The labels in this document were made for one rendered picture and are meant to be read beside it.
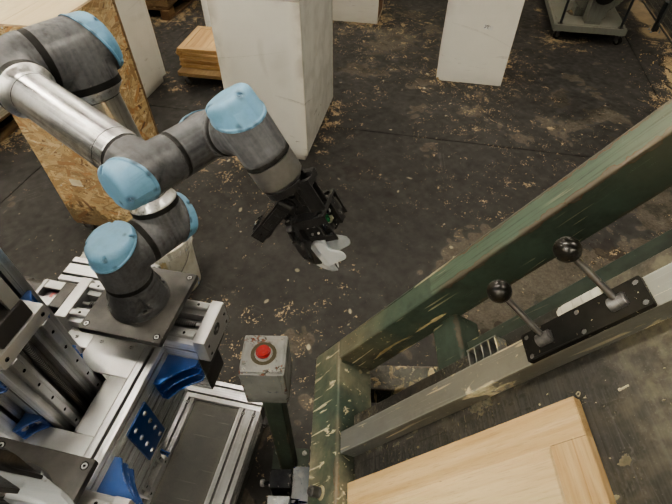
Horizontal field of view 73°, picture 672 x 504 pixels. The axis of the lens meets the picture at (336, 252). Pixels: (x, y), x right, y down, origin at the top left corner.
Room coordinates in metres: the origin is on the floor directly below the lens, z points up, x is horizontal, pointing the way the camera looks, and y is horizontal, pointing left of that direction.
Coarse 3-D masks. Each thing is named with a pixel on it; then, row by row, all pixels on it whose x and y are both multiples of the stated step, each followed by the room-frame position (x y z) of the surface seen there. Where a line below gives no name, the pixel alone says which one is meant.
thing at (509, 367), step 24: (648, 288) 0.38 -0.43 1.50; (648, 312) 0.35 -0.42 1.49; (600, 336) 0.35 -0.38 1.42; (624, 336) 0.35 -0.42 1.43; (480, 360) 0.40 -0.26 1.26; (504, 360) 0.38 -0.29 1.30; (552, 360) 0.35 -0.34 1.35; (456, 384) 0.38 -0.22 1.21; (480, 384) 0.36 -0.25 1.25; (504, 384) 0.35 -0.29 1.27; (408, 408) 0.38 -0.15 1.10; (432, 408) 0.36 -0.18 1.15; (456, 408) 0.36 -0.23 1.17; (360, 432) 0.39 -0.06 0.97; (384, 432) 0.36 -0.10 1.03; (408, 432) 0.36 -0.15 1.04
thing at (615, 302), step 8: (560, 240) 0.44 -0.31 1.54; (568, 240) 0.43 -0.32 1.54; (576, 240) 0.43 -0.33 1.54; (552, 248) 0.44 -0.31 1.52; (560, 248) 0.42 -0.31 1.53; (568, 248) 0.42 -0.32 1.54; (576, 248) 0.42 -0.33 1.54; (560, 256) 0.42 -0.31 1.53; (568, 256) 0.41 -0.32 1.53; (576, 256) 0.41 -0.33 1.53; (584, 264) 0.41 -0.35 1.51; (584, 272) 0.41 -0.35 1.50; (592, 272) 0.40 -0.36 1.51; (592, 280) 0.40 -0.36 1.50; (600, 280) 0.40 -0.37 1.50; (600, 288) 0.39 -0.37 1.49; (608, 288) 0.39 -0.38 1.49; (608, 296) 0.38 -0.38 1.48; (616, 296) 0.38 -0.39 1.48; (624, 296) 0.38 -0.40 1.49; (608, 304) 0.37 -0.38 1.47; (616, 304) 0.37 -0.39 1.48; (624, 304) 0.37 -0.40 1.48
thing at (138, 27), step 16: (128, 0) 3.76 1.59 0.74; (144, 0) 3.97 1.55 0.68; (128, 16) 3.70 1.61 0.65; (144, 16) 3.91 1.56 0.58; (128, 32) 3.64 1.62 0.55; (144, 32) 3.84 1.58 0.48; (144, 48) 3.78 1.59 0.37; (144, 64) 3.71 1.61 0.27; (160, 64) 3.93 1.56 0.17; (144, 80) 3.65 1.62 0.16; (160, 80) 3.91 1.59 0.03
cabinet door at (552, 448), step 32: (544, 416) 0.28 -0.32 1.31; (576, 416) 0.26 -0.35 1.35; (448, 448) 0.29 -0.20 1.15; (480, 448) 0.27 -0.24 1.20; (512, 448) 0.25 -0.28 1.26; (544, 448) 0.24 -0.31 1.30; (576, 448) 0.22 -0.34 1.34; (384, 480) 0.28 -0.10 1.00; (416, 480) 0.26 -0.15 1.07; (448, 480) 0.24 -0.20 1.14; (480, 480) 0.22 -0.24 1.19; (512, 480) 0.21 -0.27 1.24; (544, 480) 0.20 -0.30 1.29; (576, 480) 0.19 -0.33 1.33
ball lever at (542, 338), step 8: (496, 280) 0.44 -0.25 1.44; (504, 280) 0.44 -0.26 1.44; (488, 288) 0.43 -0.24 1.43; (496, 288) 0.43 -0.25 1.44; (504, 288) 0.42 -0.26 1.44; (488, 296) 0.43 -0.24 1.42; (496, 296) 0.42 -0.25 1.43; (504, 296) 0.42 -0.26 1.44; (512, 304) 0.41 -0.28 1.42; (520, 312) 0.41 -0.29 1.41; (528, 320) 0.40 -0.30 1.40; (536, 328) 0.39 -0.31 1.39; (536, 336) 0.38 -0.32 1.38; (544, 336) 0.38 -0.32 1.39; (552, 336) 0.38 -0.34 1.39; (544, 344) 0.37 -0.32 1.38
